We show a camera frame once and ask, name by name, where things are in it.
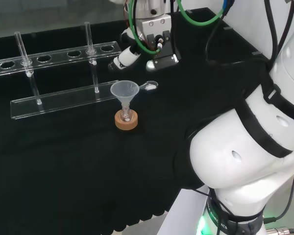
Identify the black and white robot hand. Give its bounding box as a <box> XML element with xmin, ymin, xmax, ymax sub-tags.
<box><xmin>107</xmin><ymin>13</ymin><xmax>182</xmax><ymax>72</ymax></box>

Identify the glass weighing funnel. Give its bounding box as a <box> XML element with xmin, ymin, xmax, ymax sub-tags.
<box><xmin>139</xmin><ymin>80</ymin><xmax>159</xmax><ymax>92</ymax></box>

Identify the clear plastic funnel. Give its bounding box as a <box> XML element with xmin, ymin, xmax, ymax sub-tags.
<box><xmin>110</xmin><ymin>80</ymin><xmax>140</xmax><ymax>112</ymax></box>

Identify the clear funnel stand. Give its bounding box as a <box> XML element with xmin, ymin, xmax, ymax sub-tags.
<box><xmin>0</xmin><ymin>21</ymin><xmax>122</xmax><ymax>120</ymax></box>

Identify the small round-bottom glass flask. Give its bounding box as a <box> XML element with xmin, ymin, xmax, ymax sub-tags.
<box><xmin>121</xmin><ymin>102</ymin><xmax>132</xmax><ymax>123</ymax></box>

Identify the black bench cloth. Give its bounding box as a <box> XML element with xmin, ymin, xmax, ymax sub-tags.
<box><xmin>0</xmin><ymin>7</ymin><xmax>270</xmax><ymax>235</ymax></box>

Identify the pale mounting board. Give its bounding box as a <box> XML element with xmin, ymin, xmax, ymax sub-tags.
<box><xmin>159</xmin><ymin>185</ymin><xmax>211</xmax><ymax>235</ymax></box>

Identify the green cable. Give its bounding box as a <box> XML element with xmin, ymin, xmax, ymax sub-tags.
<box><xmin>128</xmin><ymin>0</ymin><xmax>162</xmax><ymax>53</ymax></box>
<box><xmin>176</xmin><ymin>0</ymin><xmax>230</xmax><ymax>26</ymax></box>

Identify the black cable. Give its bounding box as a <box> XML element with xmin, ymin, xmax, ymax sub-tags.
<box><xmin>264</xmin><ymin>168</ymin><xmax>294</xmax><ymax>222</ymax></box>
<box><xmin>264</xmin><ymin>0</ymin><xmax>279</xmax><ymax>62</ymax></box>
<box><xmin>205</xmin><ymin>0</ymin><xmax>236</xmax><ymax>63</ymax></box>

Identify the cork ring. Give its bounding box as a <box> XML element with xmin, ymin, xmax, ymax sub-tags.
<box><xmin>114</xmin><ymin>110</ymin><xmax>139</xmax><ymax>131</ymax></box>

